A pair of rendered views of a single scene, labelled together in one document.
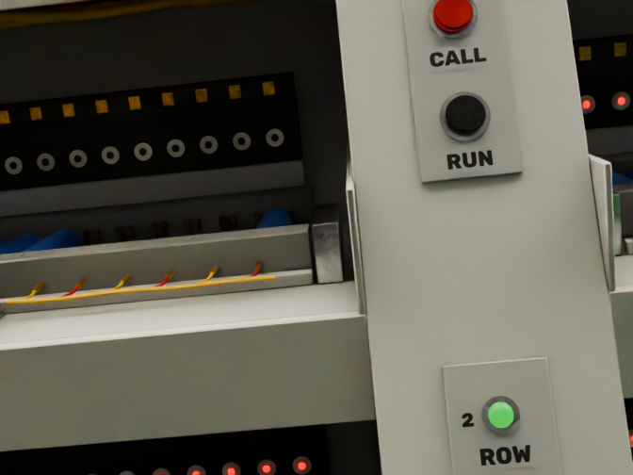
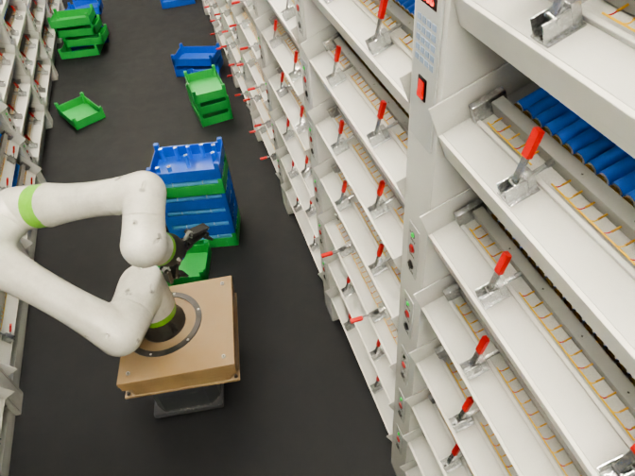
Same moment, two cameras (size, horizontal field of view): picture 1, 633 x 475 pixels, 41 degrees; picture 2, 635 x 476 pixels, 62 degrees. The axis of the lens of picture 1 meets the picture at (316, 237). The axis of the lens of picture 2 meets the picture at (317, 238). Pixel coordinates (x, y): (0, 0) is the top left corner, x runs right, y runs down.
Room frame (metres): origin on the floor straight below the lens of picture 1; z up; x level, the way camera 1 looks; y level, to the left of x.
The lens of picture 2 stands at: (-0.03, -0.66, 1.75)
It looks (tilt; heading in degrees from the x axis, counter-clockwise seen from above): 44 degrees down; 73
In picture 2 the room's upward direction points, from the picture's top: 6 degrees counter-clockwise
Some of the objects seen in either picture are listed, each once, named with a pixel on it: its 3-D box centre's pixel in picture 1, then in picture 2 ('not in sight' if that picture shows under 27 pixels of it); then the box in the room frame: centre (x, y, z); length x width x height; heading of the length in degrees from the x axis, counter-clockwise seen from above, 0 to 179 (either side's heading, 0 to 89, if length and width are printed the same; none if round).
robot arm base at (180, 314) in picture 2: not in sight; (143, 319); (-0.28, 0.56, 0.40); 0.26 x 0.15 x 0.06; 164
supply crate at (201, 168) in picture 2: not in sight; (186, 160); (0.01, 1.32, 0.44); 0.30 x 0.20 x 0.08; 163
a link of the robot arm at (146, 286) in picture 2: not in sight; (145, 297); (-0.24, 0.53, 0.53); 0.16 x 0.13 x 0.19; 58
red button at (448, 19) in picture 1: (452, 16); not in sight; (0.33, -0.06, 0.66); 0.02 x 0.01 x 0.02; 86
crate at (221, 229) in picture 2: not in sight; (203, 215); (0.01, 1.32, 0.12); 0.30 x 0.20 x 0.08; 163
